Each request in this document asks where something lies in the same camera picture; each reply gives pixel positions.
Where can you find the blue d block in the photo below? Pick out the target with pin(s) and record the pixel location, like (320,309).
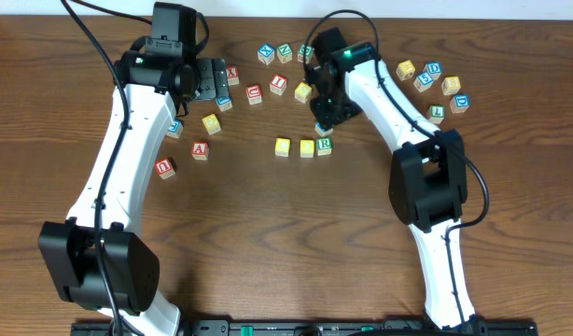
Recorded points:
(433,69)
(459,103)

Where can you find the red Y block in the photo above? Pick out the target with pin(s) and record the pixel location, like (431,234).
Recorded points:
(233,76)

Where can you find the red U block upper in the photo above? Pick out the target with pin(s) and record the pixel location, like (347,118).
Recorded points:
(254,94)

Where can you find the green R block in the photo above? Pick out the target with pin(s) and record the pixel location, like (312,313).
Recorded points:
(324,146)

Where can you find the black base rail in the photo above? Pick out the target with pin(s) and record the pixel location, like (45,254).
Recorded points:
(394,326)

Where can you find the red U block lower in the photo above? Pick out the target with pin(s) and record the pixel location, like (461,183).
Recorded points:
(165,168)

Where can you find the yellow block centre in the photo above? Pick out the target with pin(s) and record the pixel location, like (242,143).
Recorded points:
(303,92)

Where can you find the yellow block far right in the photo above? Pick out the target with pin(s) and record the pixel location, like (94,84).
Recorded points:
(450,85)

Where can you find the yellow block right upper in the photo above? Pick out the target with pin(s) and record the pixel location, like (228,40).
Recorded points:
(405,70)

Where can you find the red A block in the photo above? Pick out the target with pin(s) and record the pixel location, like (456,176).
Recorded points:
(200,151)

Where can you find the red u block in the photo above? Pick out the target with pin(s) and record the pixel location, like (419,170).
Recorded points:
(165,168)
(254,94)

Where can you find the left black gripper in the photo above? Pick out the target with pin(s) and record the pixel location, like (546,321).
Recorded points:
(212,79)

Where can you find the blue S block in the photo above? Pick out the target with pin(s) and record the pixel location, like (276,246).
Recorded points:
(423,81)

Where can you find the blue L block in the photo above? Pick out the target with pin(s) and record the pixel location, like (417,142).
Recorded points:
(322,132)

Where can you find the blue D block lower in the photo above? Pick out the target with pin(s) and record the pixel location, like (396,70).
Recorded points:
(459,103)

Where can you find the green N block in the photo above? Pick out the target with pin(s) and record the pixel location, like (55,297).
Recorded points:
(284,53)

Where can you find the blue T block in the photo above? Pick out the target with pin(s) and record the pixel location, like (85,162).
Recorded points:
(176,129)

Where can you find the blue D block upper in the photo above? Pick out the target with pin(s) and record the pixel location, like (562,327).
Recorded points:
(433,69)

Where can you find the yellow O block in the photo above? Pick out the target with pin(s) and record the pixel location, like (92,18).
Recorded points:
(307,148)

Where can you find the yellow block left lower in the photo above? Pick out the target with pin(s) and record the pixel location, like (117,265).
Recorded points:
(211,124)

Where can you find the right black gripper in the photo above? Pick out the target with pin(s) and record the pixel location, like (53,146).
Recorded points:
(339,114)

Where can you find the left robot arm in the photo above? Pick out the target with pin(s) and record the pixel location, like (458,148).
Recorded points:
(96,257)

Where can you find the green L block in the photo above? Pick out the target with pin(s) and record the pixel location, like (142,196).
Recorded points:
(436,114)

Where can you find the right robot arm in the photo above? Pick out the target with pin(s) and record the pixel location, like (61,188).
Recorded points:
(428,175)

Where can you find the green B block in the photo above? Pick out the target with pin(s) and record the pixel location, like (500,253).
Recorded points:
(305,53)

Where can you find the yellow C block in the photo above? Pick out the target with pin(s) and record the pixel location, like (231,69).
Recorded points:
(282,147)

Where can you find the red I block left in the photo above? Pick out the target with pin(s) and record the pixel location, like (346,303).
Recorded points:
(278,84)

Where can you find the blue P block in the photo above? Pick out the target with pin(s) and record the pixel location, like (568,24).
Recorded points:
(224,103)

